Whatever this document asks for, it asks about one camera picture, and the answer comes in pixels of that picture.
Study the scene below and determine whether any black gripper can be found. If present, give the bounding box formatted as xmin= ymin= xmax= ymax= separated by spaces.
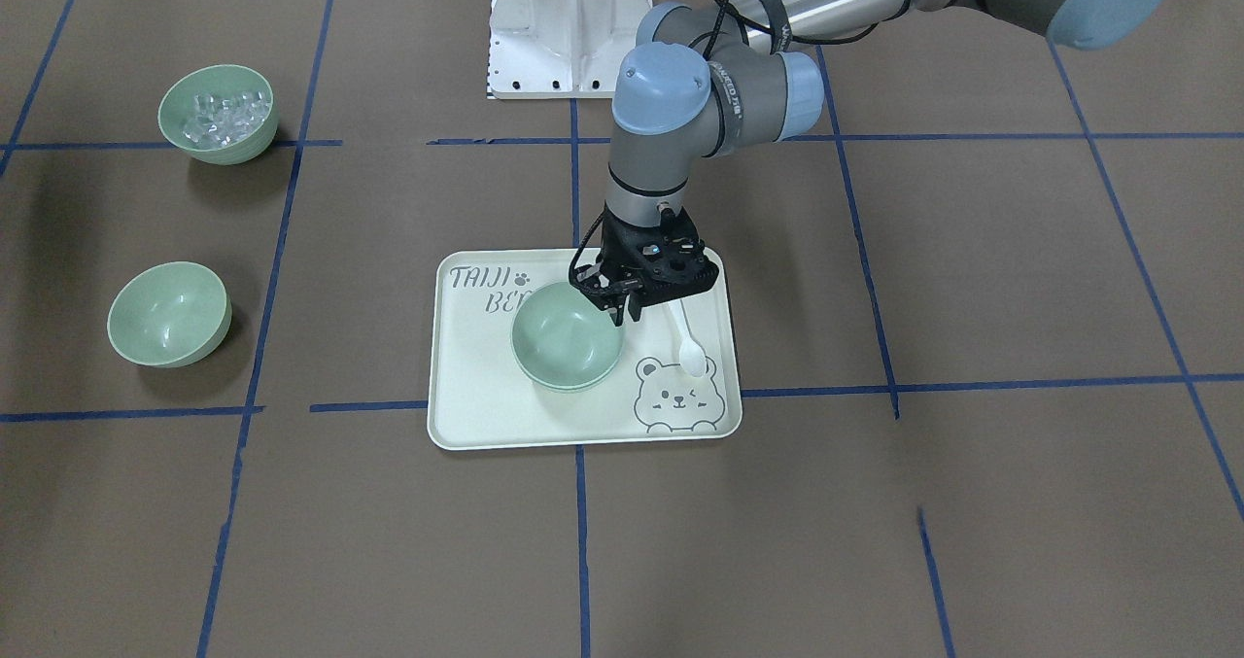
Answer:
xmin=570 ymin=206 xmax=680 ymax=328

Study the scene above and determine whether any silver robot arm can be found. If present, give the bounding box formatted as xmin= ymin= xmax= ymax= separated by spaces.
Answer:
xmin=569 ymin=0 xmax=1164 ymax=326

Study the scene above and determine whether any white plastic spoon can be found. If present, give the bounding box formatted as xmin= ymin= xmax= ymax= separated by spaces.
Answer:
xmin=666 ymin=299 xmax=709 ymax=378

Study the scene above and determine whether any green bowl on tray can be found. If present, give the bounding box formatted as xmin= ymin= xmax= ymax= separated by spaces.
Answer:
xmin=525 ymin=373 xmax=608 ymax=393

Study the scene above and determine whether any cream bear tray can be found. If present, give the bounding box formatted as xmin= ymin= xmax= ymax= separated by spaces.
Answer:
xmin=428 ymin=249 xmax=743 ymax=450

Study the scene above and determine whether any green bowl with ice cubes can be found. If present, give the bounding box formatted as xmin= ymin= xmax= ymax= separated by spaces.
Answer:
xmin=158 ymin=63 xmax=279 ymax=165

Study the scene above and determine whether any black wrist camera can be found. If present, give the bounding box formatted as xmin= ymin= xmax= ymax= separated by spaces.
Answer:
xmin=636 ymin=225 xmax=722 ymax=307

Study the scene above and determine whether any white camera post base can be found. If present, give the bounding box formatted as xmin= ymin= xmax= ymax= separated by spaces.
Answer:
xmin=486 ymin=0 xmax=653 ymax=100

